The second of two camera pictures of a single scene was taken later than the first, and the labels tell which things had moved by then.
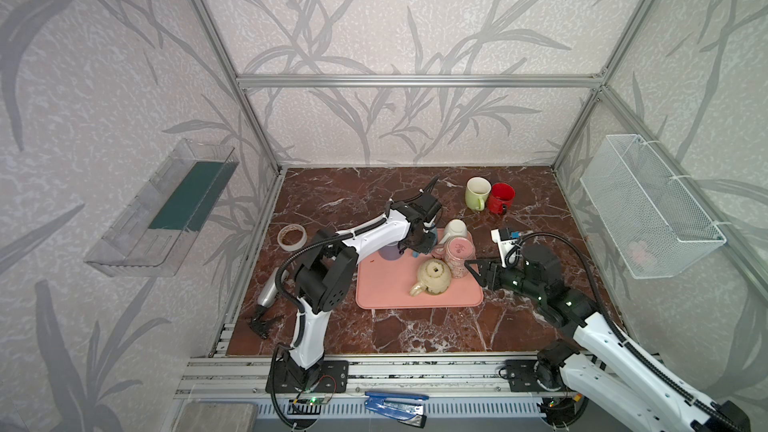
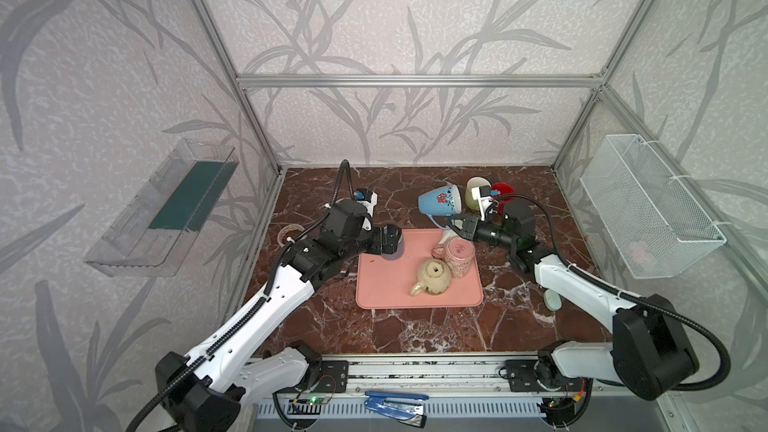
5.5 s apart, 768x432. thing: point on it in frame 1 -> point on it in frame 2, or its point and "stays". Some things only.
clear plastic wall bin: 155,228 stays
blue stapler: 406,407 stays
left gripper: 424,235 -> 387,239
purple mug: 390,252 stays
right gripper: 489,273 -> 468,228
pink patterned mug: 456,251 stays
